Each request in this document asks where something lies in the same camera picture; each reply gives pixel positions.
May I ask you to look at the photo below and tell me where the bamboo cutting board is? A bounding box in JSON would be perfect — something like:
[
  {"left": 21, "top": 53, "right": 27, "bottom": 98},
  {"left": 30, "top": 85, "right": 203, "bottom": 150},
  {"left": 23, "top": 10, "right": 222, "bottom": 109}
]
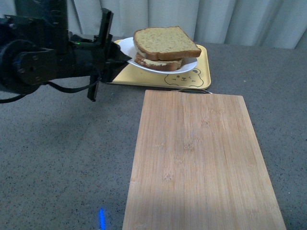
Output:
[{"left": 123, "top": 90, "right": 285, "bottom": 230}]

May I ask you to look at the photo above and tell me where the black cable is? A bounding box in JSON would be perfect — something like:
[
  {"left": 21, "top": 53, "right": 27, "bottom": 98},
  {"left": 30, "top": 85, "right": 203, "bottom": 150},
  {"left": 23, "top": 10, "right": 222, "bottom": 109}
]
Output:
[{"left": 0, "top": 68, "right": 103, "bottom": 104}]

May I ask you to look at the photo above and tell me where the yellow bear tray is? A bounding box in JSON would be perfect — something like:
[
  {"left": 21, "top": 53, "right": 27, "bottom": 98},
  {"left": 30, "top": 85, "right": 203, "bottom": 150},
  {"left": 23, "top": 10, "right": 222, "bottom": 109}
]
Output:
[{"left": 112, "top": 45, "right": 211, "bottom": 90}]

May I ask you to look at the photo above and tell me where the white round plate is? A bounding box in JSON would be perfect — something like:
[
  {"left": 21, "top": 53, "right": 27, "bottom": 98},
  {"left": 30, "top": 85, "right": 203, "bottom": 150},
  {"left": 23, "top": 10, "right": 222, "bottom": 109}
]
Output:
[{"left": 115, "top": 37, "right": 198, "bottom": 74}]

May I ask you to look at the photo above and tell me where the bread slice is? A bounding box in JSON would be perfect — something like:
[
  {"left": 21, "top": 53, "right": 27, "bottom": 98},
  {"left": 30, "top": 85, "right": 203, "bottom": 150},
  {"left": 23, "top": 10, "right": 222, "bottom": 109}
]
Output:
[
  {"left": 133, "top": 26, "right": 201, "bottom": 61},
  {"left": 134, "top": 53, "right": 182, "bottom": 71}
]

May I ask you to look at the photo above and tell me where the metal cutting board handle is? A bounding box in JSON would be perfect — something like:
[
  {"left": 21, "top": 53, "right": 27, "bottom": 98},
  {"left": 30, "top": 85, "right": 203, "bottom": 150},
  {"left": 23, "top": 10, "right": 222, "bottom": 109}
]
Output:
[{"left": 177, "top": 89, "right": 212, "bottom": 94}]

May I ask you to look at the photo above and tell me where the fried egg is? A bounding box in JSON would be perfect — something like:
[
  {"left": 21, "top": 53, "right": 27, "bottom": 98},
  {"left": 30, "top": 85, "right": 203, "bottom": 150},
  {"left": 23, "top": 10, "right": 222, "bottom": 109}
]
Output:
[{"left": 134, "top": 42, "right": 168, "bottom": 60}]

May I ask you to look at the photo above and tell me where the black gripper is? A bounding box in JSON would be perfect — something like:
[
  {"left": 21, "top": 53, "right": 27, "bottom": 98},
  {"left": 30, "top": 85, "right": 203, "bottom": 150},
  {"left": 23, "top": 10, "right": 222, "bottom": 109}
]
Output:
[{"left": 69, "top": 8, "right": 131, "bottom": 102}]

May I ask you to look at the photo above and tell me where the grey curtain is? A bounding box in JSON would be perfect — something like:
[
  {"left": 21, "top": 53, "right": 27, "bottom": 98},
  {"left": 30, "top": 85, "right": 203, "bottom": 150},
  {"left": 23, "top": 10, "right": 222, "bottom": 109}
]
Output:
[{"left": 68, "top": 0, "right": 307, "bottom": 49}]

